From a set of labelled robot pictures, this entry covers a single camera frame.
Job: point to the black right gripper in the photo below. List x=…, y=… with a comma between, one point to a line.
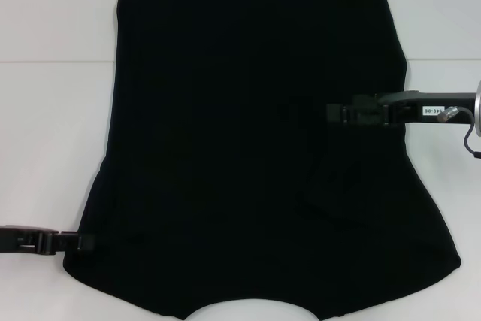
x=424, y=106

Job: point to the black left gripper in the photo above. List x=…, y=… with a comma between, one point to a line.
x=20, y=238

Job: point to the black shirt with FREE print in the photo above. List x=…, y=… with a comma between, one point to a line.
x=244, y=140

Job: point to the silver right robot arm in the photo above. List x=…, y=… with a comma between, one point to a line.
x=478, y=108

